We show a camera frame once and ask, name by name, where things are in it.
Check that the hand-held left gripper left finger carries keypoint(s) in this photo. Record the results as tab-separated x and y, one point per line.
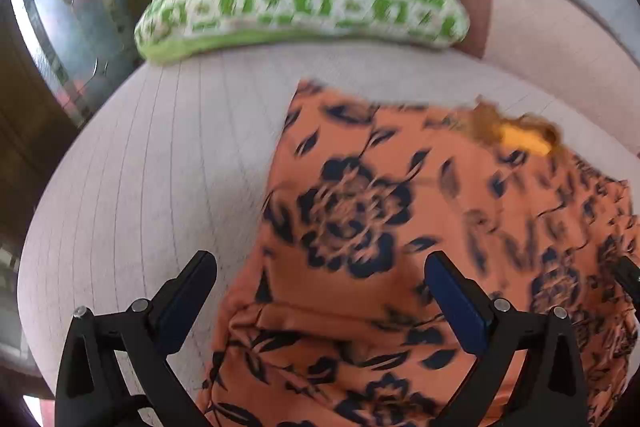
184	294

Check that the pink cushion with brown edge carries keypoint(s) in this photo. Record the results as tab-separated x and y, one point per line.
550	17

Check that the pink quilted mattress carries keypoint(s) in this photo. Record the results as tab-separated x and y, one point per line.
175	147

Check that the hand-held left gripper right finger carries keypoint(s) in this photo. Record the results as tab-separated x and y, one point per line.
457	302

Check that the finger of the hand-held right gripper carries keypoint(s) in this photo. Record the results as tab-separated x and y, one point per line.
631	279

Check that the wooden door with patterned glass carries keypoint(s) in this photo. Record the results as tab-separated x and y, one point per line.
30	107

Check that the orange black floral garment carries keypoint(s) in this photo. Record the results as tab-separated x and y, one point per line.
350	157

